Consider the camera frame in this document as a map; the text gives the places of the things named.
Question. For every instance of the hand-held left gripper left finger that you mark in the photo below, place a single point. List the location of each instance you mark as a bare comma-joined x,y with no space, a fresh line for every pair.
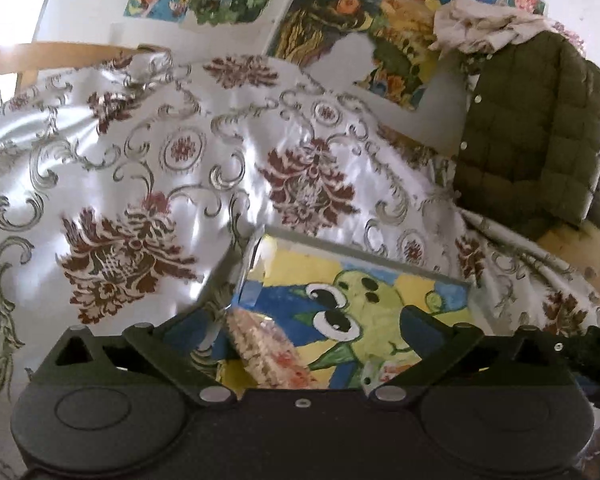
176,336

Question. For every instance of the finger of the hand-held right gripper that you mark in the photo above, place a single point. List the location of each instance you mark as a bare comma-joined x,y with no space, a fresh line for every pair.
592,350

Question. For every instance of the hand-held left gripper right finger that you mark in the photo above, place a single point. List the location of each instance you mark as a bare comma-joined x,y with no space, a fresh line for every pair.
415,332

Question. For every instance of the grey tray with frog painting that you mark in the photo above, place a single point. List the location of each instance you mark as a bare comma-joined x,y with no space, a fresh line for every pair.
370,300

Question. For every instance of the rice cracker packet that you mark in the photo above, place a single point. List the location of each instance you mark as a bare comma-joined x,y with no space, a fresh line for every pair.
265,350

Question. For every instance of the light wooden chair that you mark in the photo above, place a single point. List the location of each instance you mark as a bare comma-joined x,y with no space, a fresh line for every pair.
585,260

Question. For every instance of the white floral printed tablecloth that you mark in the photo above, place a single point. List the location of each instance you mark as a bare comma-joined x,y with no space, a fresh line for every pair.
130,160

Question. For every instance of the olive green puffer jacket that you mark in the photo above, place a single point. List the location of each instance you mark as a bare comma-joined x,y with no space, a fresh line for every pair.
525,130

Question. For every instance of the beige crumpled cloth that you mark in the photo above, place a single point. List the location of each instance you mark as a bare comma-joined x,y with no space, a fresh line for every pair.
480,20

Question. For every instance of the window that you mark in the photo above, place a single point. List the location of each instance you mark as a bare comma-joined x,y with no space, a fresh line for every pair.
15,5

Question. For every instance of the brown orange painted wall poster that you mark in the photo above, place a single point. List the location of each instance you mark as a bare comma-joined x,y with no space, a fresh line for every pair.
330,25

